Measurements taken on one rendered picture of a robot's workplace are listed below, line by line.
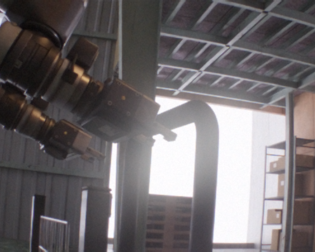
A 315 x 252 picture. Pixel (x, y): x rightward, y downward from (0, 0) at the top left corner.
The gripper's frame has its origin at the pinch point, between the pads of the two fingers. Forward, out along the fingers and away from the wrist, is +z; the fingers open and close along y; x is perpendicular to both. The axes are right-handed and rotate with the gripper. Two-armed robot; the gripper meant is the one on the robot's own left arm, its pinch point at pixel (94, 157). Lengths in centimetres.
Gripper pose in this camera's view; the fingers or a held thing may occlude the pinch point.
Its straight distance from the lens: 97.4
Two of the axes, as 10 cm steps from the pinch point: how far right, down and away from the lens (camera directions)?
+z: 8.2, 4.8, 3.2
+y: 4.4, -1.6, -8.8
